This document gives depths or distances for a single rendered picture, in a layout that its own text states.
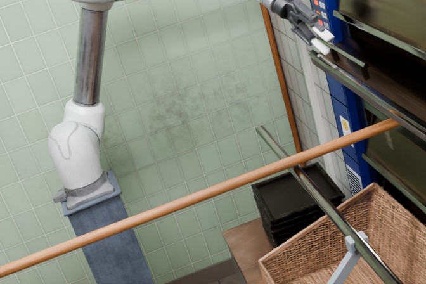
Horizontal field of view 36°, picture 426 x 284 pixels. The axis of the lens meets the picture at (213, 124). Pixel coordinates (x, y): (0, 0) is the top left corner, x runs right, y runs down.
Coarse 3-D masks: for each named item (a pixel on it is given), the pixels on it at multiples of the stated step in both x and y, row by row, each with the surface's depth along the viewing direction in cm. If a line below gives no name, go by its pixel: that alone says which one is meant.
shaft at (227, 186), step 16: (368, 128) 185; (384, 128) 185; (336, 144) 184; (288, 160) 182; (304, 160) 183; (240, 176) 181; (256, 176) 181; (208, 192) 179; (224, 192) 180; (160, 208) 178; (176, 208) 178; (112, 224) 177; (128, 224) 177; (80, 240) 175; (96, 240) 176; (32, 256) 174; (48, 256) 174; (0, 272) 173
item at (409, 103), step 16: (352, 48) 199; (368, 48) 194; (384, 48) 190; (400, 48) 186; (320, 64) 200; (336, 64) 195; (352, 64) 190; (368, 64) 186; (384, 64) 182; (400, 64) 178; (416, 64) 174; (368, 80) 178; (384, 80) 174; (400, 80) 171; (416, 80) 167; (368, 96) 171; (400, 96) 164; (416, 96) 160; (384, 112) 164; (416, 112) 155
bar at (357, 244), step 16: (256, 128) 214; (272, 144) 200; (304, 176) 178; (320, 192) 169; (336, 208) 162; (336, 224) 157; (352, 240) 148; (352, 256) 150; (368, 256) 142; (336, 272) 152; (384, 272) 136
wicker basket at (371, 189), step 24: (360, 192) 224; (384, 192) 218; (360, 216) 227; (408, 216) 204; (288, 240) 223; (312, 240) 226; (384, 240) 222; (408, 240) 205; (264, 264) 222; (312, 264) 229; (336, 264) 232; (360, 264) 229; (408, 264) 208
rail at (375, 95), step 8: (312, 56) 204; (320, 56) 199; (328, 64) 192; (336, 72) 187; (344, 72) 183; (352, 80) 178; (360, 80) 176; (360, 88) 173; (368, 88) 170; (376, 96) 165; (384, 96) 163; (384, 104) 161; (392, 104) 158; (392, 112) 158; (400, 112) 154; (408, 112) 152; (408, 120) 151; (416, 120) 148; (416, 128) 148; (424, 128) 144
